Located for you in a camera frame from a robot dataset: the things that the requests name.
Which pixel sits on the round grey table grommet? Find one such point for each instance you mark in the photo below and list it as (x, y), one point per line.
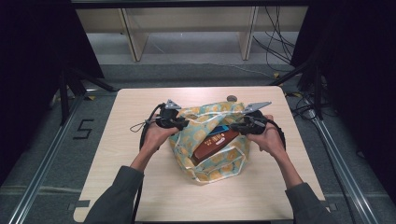
(232, 98)

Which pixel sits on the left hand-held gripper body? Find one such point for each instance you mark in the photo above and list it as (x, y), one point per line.
(168, 118)

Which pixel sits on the red-brown bottle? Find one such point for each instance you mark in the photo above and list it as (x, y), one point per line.
(211, 146)

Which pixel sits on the black metal stand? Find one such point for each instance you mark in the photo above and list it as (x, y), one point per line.
(317, 93)
(63, 96)

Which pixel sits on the blue packet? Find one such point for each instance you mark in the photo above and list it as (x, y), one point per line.
(219, 129)

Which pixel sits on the teal orange-print fabric bag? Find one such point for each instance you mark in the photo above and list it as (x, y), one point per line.
(218, 168)

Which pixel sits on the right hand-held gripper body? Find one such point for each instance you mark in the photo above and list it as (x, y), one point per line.
(255, 123)

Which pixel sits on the person's left hand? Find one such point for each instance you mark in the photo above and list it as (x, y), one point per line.
(155, 137)

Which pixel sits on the aluminium floor rail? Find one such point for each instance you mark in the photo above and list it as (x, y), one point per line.
(342, 168)
(46, 161)

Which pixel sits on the person's right hand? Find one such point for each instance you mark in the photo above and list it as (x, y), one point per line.
(272, 140)

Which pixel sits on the dark curtain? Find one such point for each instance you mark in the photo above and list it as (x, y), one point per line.
(34, 62)
(358, 77)

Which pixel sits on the beige wooden furniture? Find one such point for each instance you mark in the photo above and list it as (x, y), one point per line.
(190, 18)

